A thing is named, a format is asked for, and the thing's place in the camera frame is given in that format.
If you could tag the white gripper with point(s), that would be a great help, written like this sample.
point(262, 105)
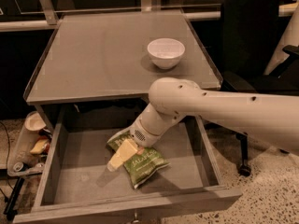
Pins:
point(142, 135)

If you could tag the green jalapeno chip bag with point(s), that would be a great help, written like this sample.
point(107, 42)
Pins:
point(144, 164)

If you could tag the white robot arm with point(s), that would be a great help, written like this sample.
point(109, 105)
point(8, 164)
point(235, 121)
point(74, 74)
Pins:
point(273, 119)

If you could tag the grey open drawer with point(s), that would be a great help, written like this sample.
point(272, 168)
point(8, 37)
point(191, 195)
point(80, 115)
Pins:
point(77, 188)

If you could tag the grey cabinet counter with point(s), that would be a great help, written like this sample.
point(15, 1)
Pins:
point(100, 60)

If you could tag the yellow snack package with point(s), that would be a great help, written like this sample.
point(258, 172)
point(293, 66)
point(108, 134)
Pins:
point(41, 146)

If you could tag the white paper cup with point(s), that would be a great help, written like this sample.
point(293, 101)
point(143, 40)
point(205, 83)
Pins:
point(34, 122)

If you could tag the clear plastic bin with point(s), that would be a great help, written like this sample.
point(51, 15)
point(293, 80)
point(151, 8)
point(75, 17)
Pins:
point(34, 164)

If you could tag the white ceramic bowl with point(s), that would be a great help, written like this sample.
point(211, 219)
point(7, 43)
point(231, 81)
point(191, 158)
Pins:
point(165, 53)

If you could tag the soda can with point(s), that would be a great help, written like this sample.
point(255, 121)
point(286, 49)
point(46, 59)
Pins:
point(18, 167)

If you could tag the black office chair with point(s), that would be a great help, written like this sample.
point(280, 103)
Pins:
point(248, 39)

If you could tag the metal rail bracket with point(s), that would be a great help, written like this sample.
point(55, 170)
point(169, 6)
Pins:
point(48, 10)

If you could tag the metal rail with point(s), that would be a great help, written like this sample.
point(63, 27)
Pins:
point(17, 26)

